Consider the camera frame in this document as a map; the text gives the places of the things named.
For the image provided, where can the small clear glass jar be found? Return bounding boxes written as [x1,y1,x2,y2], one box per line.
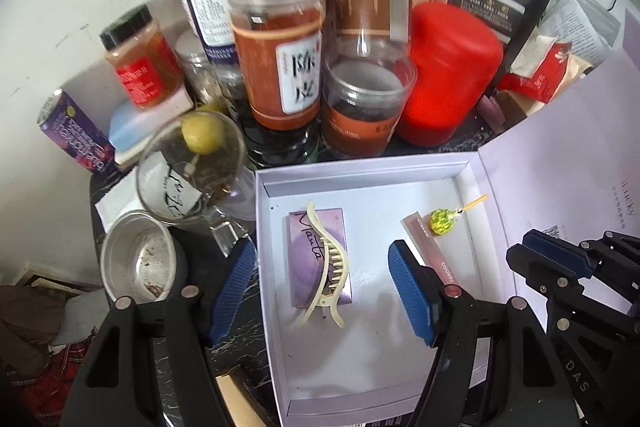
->
[175,29,242,108]

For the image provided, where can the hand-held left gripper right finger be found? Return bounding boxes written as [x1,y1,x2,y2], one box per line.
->
[388,239,576,427]

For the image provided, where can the green lollipop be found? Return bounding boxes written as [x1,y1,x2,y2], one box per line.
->
[431,194,490,238]

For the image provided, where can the small metal bowl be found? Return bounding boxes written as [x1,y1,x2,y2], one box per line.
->
[100,210,189,304]

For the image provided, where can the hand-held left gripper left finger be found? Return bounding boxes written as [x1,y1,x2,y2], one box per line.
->
[62,237,257,427]

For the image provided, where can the yellow-green lemon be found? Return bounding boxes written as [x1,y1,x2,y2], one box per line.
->
[181,113,224,156]

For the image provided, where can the tall jar orange label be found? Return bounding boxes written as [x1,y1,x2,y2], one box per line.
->
[223,0,327,130]

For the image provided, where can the purple drink can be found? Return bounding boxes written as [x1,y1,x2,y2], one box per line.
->
[37,89,119,178]

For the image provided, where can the brown clothing pile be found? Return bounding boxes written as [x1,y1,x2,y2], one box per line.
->
[0,285,67,376]

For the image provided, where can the red plastic canister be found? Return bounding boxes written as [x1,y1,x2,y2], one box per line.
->
[395,2,505,148]

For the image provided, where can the pink slim packet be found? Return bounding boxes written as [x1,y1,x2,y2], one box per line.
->
[402,209,463,294]

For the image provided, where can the tan rectangular cardboard box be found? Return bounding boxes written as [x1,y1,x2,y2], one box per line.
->
[214,364,273,427]

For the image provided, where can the short jar with orange label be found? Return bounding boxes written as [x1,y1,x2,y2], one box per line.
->
[320,52,419,160]

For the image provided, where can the blue white sponge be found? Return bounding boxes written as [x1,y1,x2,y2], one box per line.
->
[107,94,197,166]

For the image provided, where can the cream hair claw clip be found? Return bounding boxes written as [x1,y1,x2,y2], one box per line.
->
[298,201,349,329]

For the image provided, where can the lavender gift box with lid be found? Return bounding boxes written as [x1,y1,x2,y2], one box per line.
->
[254,49,640,427]

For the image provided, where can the cream picture frame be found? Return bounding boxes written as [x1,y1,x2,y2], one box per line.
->
[22,262,102,294]

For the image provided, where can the clear glass mug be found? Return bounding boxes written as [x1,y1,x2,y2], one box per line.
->
[136,109,257,258]

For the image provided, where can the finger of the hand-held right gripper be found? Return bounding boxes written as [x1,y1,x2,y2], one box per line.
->
[522,229,640,275]
[506,243,640,333]

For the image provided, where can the purple makeup palette box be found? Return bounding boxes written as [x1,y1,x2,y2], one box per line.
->
[287,207,355,309]

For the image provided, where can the red plaid cloth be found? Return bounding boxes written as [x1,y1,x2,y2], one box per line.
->
[0,337,99,427]

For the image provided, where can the red white sachet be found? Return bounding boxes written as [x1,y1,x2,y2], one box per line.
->
[495,34,594,104]

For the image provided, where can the white printed paper sheets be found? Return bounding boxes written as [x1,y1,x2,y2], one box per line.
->
[537,0,622,68]

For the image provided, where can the black-lidded red label spice jar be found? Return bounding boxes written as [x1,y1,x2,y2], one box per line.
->
[99,4,186,110]

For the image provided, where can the white paper napkin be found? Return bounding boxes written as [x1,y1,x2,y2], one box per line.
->
[95,179,147,234]

